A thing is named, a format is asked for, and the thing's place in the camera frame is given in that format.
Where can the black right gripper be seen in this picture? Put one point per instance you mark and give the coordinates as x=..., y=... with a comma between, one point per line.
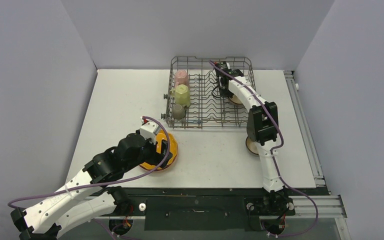
x=221, y=77

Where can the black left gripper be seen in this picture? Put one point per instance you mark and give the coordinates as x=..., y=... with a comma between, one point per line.
x=156, y=158

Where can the brown ceramic bowl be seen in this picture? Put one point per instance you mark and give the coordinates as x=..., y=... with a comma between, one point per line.
x=235, y=99
x=251, y=146

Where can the grey wire dish rack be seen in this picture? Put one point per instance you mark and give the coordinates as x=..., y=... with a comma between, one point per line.
x=208, y=109

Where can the small grey-green cup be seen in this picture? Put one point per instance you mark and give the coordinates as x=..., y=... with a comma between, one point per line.
x=178, y=111

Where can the pink mug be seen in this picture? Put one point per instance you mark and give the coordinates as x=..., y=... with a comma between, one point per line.
x=181, y=77

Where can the pale yellow mug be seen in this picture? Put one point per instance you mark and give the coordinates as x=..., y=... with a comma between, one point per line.
x=181, y=95

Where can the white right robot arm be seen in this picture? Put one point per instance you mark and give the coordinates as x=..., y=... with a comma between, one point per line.
x=263, y=131

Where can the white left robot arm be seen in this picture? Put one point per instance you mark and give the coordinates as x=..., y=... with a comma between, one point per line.
x=91, y=193

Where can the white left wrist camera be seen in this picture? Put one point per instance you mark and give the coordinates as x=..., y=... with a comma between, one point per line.
x=149, y=130

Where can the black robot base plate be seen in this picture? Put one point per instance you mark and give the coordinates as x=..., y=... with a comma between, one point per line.
x=204, y=209

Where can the aluminium frame rail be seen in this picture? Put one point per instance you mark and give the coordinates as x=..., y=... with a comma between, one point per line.
x=329, y=206

